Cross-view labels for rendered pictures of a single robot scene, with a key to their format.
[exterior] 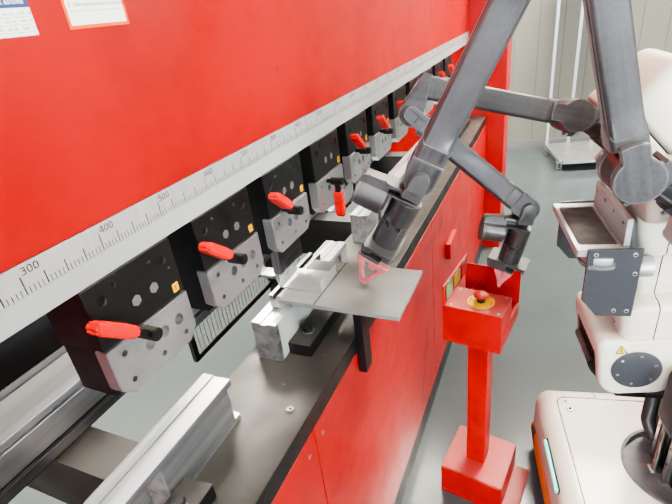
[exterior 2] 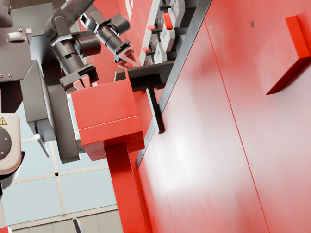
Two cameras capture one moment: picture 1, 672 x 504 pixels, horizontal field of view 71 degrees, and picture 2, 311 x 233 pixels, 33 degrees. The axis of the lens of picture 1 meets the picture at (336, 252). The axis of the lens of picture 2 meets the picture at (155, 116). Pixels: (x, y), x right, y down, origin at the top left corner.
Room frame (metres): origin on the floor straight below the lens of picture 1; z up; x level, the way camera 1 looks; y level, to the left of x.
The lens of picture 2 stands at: (2.27, -1.16, 0.31)
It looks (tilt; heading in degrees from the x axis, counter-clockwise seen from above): 16 degrees up; 141
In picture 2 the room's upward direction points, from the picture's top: 15 degrees counter-clockwise
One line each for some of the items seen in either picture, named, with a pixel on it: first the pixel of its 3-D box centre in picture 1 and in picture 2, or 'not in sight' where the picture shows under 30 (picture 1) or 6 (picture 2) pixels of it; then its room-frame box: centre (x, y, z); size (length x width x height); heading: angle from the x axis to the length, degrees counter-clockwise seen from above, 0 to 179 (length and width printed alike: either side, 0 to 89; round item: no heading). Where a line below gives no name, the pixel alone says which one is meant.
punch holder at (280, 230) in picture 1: (271, 202); (172, 25); (0.91, 0.12, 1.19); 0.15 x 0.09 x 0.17; 153
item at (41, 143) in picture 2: not in sight; (41, 142); (-0.48, 0.15, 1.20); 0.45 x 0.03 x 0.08; 149
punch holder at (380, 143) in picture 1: (369, 128); not in sight; (1.45, -0.15, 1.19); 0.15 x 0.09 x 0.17; 153
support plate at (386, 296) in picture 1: (352, 286); (149, 75); (0.87, -0.02, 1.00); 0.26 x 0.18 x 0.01; 63
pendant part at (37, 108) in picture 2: not in sight; (37, 103); (-0.41, 0.14, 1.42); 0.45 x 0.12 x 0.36; 149
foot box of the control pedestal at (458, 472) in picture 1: (485, 469); not in sight; (1.08, -0.42, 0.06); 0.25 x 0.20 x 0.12; 55
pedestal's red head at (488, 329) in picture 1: (482, 301); (108, 117); (1.10, -0.39, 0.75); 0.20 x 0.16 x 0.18; 145
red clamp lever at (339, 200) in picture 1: (336, 196); (168, 17); (1.04, -0.02, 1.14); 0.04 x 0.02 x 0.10; 63
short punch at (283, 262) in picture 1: (287, 252); (183, 52); (0.94, 0.11, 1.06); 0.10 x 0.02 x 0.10; 153
